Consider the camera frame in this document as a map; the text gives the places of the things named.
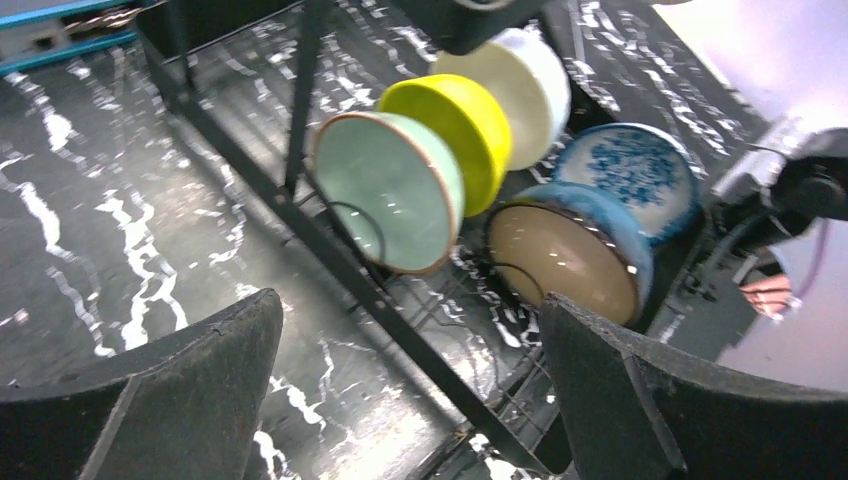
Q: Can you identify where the blue patterned bowl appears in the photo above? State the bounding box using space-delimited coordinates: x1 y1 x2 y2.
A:
552 122 700 245

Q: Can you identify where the dark blue beige bowl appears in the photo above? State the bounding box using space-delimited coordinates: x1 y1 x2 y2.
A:
483 182 654 325

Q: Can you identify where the yellow green bowl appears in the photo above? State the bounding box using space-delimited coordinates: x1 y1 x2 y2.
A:
378 74 513 217

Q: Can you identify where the dark grey flat box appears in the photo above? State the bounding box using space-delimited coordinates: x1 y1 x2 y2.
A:
1 0 154 75

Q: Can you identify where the pale green bowl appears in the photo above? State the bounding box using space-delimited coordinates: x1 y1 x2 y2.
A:
312 111 465 274

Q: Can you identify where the black wire dish rack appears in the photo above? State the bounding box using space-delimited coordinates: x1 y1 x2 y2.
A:
135 0 704 478

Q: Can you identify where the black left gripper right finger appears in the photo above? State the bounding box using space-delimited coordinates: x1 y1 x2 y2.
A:
538 293 847 479

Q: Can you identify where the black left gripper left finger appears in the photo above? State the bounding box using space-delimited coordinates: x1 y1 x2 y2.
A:
1 288 284 479

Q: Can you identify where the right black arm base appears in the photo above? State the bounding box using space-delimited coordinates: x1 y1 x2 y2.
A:
680 127 847 297

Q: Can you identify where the dark striped white bowl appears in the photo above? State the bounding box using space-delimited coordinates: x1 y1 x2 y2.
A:
429 28 571 171

